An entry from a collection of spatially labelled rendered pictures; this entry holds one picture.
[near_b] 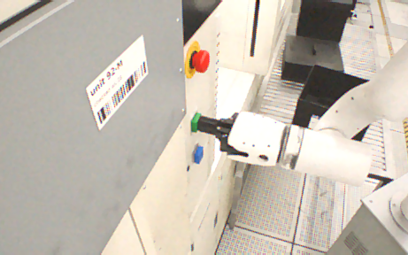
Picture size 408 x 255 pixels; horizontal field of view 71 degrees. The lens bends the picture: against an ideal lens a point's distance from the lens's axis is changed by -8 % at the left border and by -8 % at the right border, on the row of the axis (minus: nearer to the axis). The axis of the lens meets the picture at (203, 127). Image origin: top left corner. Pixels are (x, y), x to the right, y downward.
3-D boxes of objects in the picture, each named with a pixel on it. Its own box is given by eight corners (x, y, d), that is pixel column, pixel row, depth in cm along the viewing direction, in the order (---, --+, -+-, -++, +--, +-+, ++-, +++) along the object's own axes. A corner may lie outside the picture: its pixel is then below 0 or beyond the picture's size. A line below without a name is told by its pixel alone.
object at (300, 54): (340, 88, 144) (348, 65, 135) (280, 79, 149) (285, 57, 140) (334, 57, 165) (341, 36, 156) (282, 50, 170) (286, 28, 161)
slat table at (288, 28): (331, 260, 159) (394, 179, 106) (228, 229, 174) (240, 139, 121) (342, 112, 246) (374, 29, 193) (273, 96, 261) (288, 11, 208)
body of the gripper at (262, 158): (279, 177, 58) (223, 162, 61) (288, 141, 65) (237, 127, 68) (287, 151, 53) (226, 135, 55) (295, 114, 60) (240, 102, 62)
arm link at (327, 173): (304, 119, 61) (303, 139, 53) (370, 135, 57) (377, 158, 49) (295, 154, 64) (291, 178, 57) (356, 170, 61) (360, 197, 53)
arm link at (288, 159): (289, 180, 58) (274, 175, 59) (296, 148, 64) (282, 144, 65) (299, 151, 52) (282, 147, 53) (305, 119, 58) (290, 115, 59)
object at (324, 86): (288, 131, 124) (296, 98, 112) (305, 94, 141) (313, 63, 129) (355, 155, 114) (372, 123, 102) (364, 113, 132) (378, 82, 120)
